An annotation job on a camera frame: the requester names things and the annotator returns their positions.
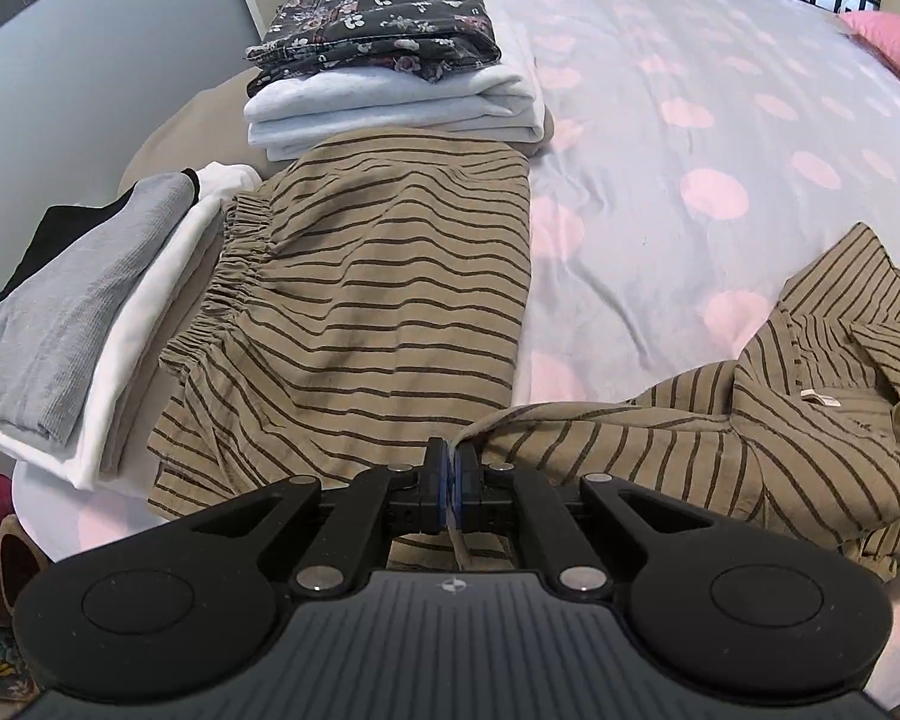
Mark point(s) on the brown striped shirt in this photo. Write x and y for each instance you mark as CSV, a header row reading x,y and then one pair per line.
x,y
720,450

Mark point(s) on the pink pillow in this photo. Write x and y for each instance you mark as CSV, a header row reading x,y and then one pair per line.
x,y
892,41

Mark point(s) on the black folded garment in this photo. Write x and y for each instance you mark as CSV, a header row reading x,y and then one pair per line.
x,y
52,232

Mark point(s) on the dark floral folded garment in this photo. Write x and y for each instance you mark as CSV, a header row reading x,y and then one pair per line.
x,y
375,15

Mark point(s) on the white folded garment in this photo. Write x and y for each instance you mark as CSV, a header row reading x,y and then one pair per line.
x,y
142,330

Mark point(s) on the brown striped pants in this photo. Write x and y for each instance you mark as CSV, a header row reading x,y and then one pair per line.
x,y
360,277

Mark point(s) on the light blue folded sweater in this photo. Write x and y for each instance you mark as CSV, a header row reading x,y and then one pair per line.
x,y
390,105

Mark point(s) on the bed with pink-dotted sheet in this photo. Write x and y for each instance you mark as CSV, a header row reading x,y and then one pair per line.
x,y
682,90

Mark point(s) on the beige upholstered bench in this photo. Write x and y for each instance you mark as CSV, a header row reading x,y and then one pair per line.
x,y
195,120

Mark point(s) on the grey folded garment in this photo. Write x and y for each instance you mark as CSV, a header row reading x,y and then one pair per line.
x,y
67,300

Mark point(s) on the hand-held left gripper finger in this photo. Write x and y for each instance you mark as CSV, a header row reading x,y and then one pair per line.
x,y
459,495
441,495

